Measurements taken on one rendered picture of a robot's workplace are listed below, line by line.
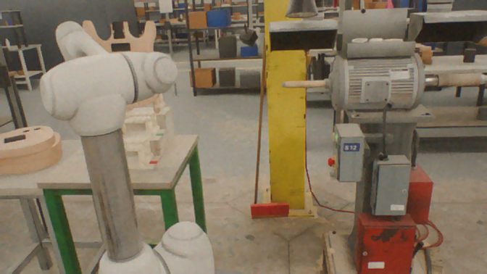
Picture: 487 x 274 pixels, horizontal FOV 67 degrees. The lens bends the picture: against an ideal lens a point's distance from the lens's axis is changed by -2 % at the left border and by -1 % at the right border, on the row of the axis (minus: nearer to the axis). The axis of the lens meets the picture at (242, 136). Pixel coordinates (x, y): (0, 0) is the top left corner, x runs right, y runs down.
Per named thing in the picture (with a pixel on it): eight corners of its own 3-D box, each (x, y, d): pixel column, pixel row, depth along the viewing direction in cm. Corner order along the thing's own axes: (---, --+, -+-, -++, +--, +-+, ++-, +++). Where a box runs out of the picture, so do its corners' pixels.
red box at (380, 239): (403, 263, 192) (411, 202, 179) (410, 280, 180) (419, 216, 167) (354, 262, 195) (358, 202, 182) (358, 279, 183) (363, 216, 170)
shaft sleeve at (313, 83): (325, 85, 170) (324, 88, 173) (325, 78, 171) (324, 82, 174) (285, 85, 172) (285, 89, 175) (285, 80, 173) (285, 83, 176)
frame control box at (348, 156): (383, 171, 171) (388, 118, 161) (396, 195, 151) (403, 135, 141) (329, 172, 173) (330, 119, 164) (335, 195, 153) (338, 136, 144)
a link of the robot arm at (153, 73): (153, 50, 107) (107, 56, 99) (182, 40, 93) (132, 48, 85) (163, 94, 110) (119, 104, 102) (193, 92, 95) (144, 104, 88)
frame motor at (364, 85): (408, 101, 184) (414, 48, 175) (428, 118, 159) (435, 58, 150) (325, 103, 189) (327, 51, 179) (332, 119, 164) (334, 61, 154)
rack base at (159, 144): (169, 145, 198) (167, 128, 195) (161, 157, 182) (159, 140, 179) (119, 146, 199) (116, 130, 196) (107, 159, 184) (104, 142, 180)
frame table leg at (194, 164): (211, 267, 242) (197, 140, 210) (209, 273, 237) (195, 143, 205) (203, 267, 243) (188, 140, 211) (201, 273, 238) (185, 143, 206)
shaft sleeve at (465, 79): (482, 82, 161) (476, 88, 166) (480, 70, 163) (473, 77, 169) (440, 82, 163) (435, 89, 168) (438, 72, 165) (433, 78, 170)
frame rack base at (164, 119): (175, 135, 211) (171, 106, 205) (169, 145, 197) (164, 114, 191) (128, 137, 213) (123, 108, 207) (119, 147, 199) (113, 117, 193)
